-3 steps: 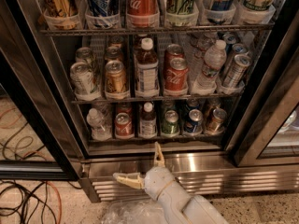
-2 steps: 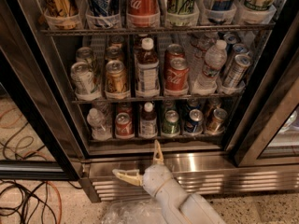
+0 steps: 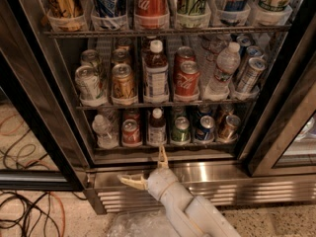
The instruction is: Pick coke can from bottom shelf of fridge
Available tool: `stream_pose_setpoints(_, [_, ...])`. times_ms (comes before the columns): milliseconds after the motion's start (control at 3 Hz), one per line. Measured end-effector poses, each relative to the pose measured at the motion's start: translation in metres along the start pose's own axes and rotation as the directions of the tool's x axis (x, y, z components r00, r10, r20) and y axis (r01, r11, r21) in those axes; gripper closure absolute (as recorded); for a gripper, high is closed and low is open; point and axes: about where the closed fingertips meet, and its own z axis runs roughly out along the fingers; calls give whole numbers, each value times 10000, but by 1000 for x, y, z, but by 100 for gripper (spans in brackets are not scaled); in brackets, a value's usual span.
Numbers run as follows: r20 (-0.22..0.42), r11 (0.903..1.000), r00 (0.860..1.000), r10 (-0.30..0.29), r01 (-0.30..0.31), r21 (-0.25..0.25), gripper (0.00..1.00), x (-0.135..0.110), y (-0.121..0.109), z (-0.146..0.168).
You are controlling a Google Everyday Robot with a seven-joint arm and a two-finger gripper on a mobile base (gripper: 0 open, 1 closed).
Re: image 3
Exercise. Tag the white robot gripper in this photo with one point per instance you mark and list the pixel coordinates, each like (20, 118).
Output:
(160, 181)

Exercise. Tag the red coke can front bottom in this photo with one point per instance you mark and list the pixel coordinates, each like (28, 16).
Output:
(131, 133)

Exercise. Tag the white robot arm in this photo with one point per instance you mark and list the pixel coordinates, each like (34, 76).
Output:
(190, 216)

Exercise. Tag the brown tea bottle bottom shelf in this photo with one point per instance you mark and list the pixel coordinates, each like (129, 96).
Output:
(156, 133)

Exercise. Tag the brown tea bottle shelf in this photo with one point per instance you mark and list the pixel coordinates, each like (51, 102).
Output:
(156, 73)
(156, 133)

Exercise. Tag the green soda can bottom shelf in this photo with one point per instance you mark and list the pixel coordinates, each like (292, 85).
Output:
(180, 130)

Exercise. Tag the clear water bottle bottom shelf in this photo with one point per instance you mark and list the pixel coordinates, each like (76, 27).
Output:
(107, 138)

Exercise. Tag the clear water bottle shelf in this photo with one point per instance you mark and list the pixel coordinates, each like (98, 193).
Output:
(226, 63)
(107, 138)

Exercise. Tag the stainless steel fridge grille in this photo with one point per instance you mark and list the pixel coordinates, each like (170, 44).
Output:
(224, 183)

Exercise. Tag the red coke can rear bottom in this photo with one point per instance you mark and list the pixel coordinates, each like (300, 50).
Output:
(131, 114)

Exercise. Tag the blue soda can bottom shelf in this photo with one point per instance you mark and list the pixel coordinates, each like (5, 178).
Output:
(204, 132)

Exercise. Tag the brown soda can bottom shelf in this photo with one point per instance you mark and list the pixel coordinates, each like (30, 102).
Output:
(227, 131)

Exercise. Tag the gold can middle front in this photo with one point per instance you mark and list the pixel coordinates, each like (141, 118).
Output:
(123, 85)

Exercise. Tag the gold can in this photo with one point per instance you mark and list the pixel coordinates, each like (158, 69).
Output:
(123, 85)
(120, 56)

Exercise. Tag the red coke can middle front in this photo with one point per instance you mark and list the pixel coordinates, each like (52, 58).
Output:
(187, 79)

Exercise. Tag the brown tea bottle middle shelf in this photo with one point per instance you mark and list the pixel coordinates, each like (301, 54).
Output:
(156, 73)

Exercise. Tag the left glass fridge door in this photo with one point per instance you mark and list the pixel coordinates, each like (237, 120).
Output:
(35, 78)

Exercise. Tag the glass fridge door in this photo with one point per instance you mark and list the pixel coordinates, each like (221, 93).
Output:
(35, 78)
(285, 106)

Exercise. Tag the white green can middle front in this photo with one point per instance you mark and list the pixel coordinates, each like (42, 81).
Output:
(90, 85)

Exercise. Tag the red coke can middle rear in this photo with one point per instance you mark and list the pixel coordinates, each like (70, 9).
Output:
(183, 53)

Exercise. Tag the white green can middle rear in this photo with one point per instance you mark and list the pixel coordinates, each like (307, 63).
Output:
(91, 59)

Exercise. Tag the clear water bottle middle shelf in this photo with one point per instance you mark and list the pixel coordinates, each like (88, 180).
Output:
(226, 63)

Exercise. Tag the right glass fridge door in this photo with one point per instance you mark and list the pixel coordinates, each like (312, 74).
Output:
(285, 106)

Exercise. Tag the silver slim can middle front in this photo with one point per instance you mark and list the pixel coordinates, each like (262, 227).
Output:
(255, 67)

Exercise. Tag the silver slim can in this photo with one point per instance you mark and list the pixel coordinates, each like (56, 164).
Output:
(255, 67)
(251, 51)

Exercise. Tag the blue white can top shelf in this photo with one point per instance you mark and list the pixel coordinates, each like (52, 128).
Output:
(111, 14)

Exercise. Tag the red coke can top shelf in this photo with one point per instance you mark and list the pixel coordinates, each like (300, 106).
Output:
(151, 14)

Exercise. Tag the red bull can top shelf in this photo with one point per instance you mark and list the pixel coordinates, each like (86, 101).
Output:
(232, 0)

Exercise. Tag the yellow can top shelf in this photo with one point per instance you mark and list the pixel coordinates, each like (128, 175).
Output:
(67, 15)

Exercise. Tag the clear plastic bag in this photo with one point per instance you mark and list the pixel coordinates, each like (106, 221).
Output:
(151, 223)

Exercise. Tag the middle wire shelf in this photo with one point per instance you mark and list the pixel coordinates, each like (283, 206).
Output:
(165, 104)

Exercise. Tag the wire shelf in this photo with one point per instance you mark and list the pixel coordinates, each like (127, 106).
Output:
(167, 32)
(165, 104)

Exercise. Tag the top wire shelf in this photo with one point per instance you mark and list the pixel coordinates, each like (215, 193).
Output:
(167, 32)

